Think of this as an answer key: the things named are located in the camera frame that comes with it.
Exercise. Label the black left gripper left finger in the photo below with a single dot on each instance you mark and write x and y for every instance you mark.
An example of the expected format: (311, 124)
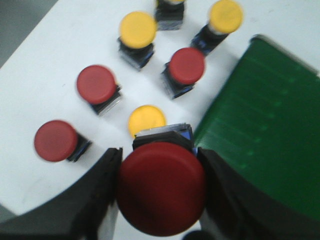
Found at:
(87, 210)

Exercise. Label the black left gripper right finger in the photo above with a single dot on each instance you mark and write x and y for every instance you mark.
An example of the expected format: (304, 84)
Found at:
(237, 210)

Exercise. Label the red mushroom push button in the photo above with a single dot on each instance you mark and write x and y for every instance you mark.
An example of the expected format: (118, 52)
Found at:
(57, 140)
(184, 69)
(161, 185)
(96, 84)

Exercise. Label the yellow mushroom push button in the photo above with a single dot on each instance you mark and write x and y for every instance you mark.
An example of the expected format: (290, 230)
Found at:
(137, 31)
(169, 14)
(145, 117)
(224, 18)

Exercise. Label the green conveyor belt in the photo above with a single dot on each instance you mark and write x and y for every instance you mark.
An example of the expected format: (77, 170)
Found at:
(265, 123)

